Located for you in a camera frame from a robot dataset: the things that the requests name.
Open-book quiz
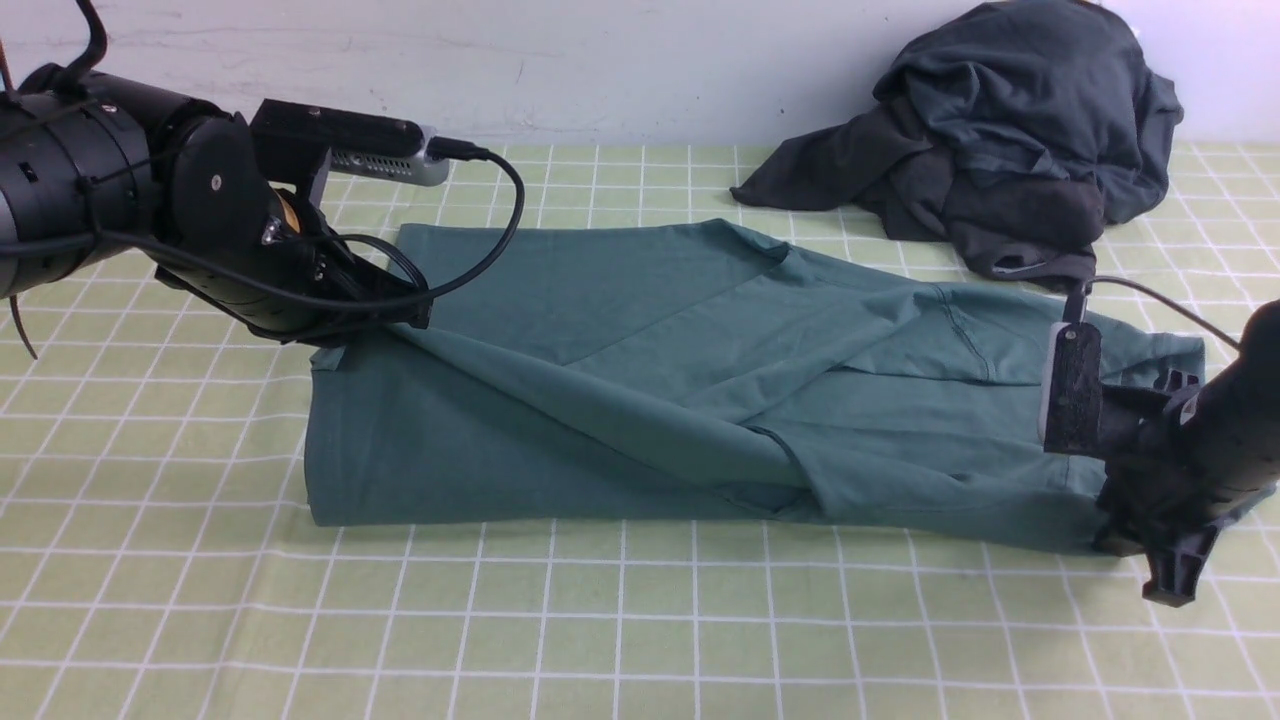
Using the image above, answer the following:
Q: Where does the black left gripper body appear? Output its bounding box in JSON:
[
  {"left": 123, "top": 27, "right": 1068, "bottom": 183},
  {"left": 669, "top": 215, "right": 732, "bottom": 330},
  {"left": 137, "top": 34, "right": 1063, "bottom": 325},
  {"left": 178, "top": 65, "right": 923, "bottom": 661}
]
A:
[{"left": 155, "top": 190, "right": 433, "bottom": 347}]

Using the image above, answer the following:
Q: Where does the green checkered tablecloth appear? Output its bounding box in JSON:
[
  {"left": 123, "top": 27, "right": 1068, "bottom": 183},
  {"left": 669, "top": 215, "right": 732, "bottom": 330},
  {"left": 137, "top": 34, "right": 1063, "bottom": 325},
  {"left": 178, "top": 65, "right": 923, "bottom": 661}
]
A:
[{"left": 0, "top": 143, "right": 1280, "bottom": 720}]

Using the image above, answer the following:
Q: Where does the green long sleeve shirt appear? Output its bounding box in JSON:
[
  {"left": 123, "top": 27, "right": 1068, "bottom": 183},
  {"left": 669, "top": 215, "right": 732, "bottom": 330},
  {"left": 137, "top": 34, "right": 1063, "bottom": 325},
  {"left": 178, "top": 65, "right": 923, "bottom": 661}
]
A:
[{"left": 303, "top": 219, "right": 1105, "bottom": 555}]

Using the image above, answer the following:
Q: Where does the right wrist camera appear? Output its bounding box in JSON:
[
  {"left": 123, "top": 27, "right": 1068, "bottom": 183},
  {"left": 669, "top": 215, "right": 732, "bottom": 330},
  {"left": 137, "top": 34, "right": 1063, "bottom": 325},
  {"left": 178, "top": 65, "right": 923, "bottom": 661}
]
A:
[{"left": 1038, "top": 322, "right": 1105, "bottom": 457}]

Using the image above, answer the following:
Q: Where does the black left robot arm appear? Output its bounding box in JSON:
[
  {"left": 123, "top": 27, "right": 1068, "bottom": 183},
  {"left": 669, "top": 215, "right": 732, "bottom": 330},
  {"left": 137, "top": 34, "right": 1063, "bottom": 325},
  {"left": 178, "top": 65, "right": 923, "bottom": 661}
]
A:
[{"left": 1, "top": 64, "right": 448, "bottom": 347}]

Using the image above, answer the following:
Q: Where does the dark grey-blue crumpled garment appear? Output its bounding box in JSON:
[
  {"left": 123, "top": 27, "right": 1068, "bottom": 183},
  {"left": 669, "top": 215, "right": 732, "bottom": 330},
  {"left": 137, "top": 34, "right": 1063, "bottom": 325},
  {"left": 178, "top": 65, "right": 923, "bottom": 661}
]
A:
[{"left": 873, "top": 1, "right": 1184, "bottom": 224}]

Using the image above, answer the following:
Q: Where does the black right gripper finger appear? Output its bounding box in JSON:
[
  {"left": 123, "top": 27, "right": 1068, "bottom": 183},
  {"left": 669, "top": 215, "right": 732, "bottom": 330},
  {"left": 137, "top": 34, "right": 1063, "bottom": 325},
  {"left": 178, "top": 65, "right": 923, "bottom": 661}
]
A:
[{"left": 1143, "top": 520, "right": 1222, "bottom": 609}]

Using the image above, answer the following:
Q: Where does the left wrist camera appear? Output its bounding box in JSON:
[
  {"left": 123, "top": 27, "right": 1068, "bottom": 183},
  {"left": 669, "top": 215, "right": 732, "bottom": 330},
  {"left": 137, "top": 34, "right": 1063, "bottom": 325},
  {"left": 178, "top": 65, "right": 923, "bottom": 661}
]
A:
[{"left": 250, "top": 99, "right": 451, "bottom": 205}]

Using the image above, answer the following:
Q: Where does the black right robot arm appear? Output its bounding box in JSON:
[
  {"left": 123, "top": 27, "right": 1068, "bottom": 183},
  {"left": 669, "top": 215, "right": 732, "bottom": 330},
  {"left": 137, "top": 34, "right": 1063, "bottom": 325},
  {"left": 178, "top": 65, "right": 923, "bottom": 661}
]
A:
[{"left": 1094, "top": 302, "right": 1279, "bottom": 609}]

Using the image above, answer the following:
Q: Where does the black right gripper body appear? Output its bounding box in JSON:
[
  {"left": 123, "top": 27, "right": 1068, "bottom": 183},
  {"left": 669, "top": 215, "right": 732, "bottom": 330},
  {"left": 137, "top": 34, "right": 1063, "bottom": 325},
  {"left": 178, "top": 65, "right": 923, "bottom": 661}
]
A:
[{"left": 1093, "top": 370, "right": 1279, "bottom": 557}]

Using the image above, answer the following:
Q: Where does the dark brown crumpled garment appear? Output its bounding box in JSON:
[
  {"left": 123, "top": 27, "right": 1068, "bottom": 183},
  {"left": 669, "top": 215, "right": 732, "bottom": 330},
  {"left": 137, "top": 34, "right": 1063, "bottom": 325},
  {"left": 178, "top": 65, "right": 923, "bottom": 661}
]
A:
[{"left": 730, "top": 97, "right": 1105, "bottom": 293}]

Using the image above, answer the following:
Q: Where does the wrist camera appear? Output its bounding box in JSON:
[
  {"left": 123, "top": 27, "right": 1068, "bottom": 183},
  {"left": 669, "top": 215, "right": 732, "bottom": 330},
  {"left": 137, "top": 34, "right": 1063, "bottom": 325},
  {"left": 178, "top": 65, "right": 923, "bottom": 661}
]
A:
[
  {"left": 1038, "top": 322, "right": 1105, "bottom": 457},
  {"left": 250, "top": 99, "right": 451, "bottom": 205}
]

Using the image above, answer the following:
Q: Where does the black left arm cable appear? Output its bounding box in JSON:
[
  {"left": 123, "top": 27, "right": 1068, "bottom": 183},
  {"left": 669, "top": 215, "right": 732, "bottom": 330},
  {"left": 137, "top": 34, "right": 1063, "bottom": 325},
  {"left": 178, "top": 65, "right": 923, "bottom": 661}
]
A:
[{"left": 0, "top": 0, "right": 527, "bottom": 361}]

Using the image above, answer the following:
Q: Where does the black right camera cable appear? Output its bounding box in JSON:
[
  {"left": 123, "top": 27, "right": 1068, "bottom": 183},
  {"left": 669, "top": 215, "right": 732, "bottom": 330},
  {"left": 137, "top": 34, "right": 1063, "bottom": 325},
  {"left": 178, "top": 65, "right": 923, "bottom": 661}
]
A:
[{"left": 1062, "top": 275, "right": 1243, "bottom": 351}]

